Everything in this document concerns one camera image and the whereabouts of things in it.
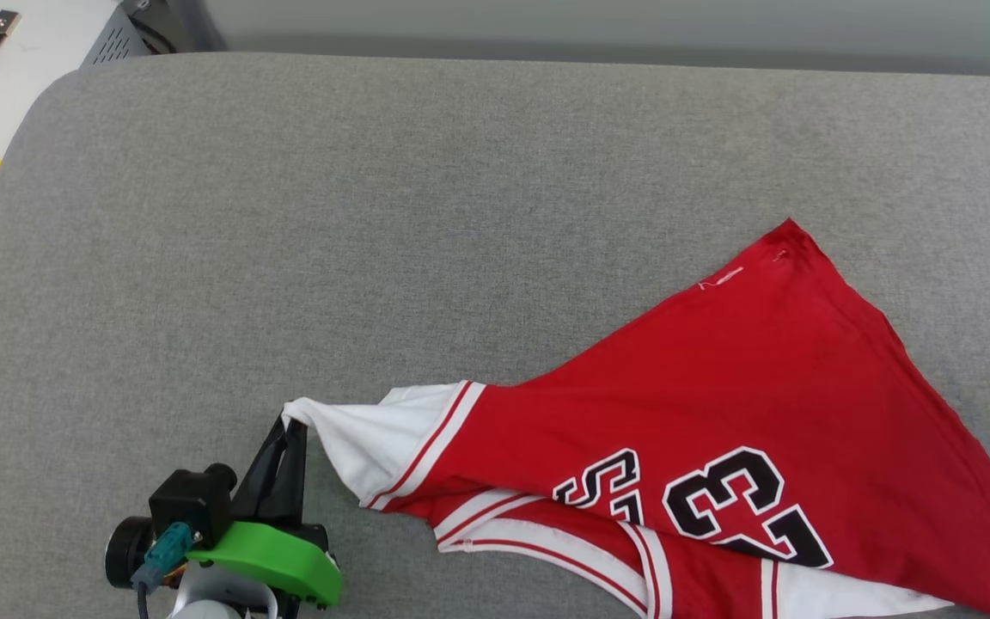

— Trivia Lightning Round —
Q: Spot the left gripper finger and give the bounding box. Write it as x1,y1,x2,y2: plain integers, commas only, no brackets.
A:
236,418,290,518
269,420,308,523

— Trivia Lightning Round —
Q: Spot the red and white basketball jersey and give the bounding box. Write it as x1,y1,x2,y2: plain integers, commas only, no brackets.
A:
282,218,990,619

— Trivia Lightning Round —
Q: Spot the black cable behind box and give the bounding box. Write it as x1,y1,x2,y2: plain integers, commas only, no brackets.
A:
129,10,183,55

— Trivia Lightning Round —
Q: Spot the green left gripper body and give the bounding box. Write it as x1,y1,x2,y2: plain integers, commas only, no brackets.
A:
188,519,344,610

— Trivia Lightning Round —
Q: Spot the white metal equipment box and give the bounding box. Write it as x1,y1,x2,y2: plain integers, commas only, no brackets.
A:
0,0,204,238

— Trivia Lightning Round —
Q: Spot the teal left camera connector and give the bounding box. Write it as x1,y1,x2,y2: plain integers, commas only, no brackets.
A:
143,522,198,588

